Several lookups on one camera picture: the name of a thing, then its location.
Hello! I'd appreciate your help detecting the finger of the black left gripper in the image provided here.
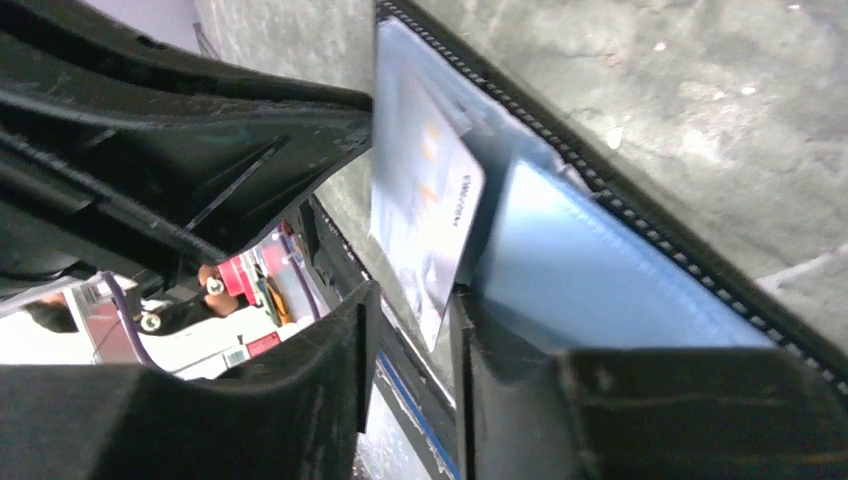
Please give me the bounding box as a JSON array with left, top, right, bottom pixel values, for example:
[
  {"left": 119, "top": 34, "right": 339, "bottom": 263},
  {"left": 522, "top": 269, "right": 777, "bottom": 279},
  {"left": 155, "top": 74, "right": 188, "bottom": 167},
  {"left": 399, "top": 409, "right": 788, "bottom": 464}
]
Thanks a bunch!
[
  {"left": 1, "top": 1, "right": 373, "bottom": 113},
  {"left": 1, "top": 86, "right": 372, "bottom": 265}
]

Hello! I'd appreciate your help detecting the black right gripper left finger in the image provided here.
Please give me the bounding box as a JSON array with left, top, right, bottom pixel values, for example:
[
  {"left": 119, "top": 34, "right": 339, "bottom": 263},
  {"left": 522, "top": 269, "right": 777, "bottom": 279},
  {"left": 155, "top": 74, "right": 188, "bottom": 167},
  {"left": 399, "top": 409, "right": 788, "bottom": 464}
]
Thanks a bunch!
[{"left": 1, "top": 281, "right": 381, "bottom": 479}]

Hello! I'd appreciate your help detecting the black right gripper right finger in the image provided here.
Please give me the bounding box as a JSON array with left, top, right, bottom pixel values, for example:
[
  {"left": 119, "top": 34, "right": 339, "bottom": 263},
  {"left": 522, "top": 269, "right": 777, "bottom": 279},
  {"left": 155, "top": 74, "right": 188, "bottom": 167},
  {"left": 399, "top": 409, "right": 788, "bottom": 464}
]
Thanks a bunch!
[{"left": 450, "top": 285, "right": 847, "bottom": 479}]

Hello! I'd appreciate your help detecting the black leather card holder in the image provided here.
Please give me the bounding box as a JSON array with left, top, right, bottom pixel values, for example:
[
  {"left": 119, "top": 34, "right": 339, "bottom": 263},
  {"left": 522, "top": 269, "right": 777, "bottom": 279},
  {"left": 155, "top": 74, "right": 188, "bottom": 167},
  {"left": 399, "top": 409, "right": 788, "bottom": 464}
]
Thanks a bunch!
[{"left": 377, "top": 1, "right": 847, "bottom": 395}]

